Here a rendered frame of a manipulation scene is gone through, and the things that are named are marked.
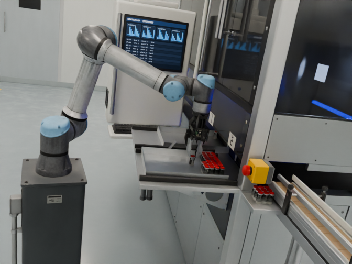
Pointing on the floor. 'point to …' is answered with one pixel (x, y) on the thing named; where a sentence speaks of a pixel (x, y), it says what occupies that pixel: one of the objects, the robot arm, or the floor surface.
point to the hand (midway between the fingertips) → (192, 153)
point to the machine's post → (260, 120)
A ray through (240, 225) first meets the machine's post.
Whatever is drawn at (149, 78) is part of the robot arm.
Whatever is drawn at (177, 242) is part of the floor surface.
